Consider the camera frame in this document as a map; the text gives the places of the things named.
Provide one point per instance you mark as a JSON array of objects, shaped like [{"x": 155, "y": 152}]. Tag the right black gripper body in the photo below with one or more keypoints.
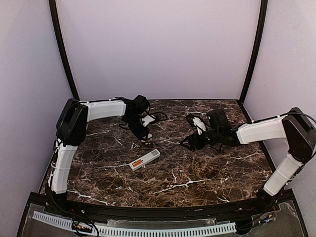
[{"x": 200, "y": 138}]

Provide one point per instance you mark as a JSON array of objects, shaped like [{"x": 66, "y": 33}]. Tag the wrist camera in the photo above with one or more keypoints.
[
  {"x": 196, "y": 122},
  {"x": 154, "y": 118}
]

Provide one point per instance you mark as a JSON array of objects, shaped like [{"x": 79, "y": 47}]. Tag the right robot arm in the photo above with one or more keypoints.
[{"x": 295, "y": 126}]

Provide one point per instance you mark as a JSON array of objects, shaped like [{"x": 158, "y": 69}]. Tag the right black frame post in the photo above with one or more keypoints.
[{"x": 255, "y": 50}]

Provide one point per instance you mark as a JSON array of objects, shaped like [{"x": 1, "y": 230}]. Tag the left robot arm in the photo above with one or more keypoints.
[{"x": 72, "y": 125}]

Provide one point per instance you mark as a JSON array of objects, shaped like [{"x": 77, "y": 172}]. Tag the left black frame post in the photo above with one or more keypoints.
[{"x": 62, "y": 49}]

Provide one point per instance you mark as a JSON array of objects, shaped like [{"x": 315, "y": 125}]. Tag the white remote control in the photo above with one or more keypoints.
[{"x": 147, "y": 158}]

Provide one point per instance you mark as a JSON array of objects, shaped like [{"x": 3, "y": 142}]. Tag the black front rail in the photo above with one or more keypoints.
[{"x": 234, "y": 211}]

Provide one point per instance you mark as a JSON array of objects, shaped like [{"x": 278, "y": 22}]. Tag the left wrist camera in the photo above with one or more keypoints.
[{"x": 154, "y": 118}]

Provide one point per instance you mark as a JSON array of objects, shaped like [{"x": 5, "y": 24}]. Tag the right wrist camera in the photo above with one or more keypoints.
[{"x": 196, "y": 122}]

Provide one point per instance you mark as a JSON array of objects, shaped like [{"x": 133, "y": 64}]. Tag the white slotted cable duct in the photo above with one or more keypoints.
[{"x": 116, "y": 228}]

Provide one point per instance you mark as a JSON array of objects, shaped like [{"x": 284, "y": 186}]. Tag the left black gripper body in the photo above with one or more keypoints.
[{"x": 139, "y": 131}]

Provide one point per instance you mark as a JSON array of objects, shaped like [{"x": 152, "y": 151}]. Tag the black frame post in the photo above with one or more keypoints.
[
  {"x": 255, "y": 50},
  {"x": 62, "y": 49}
]

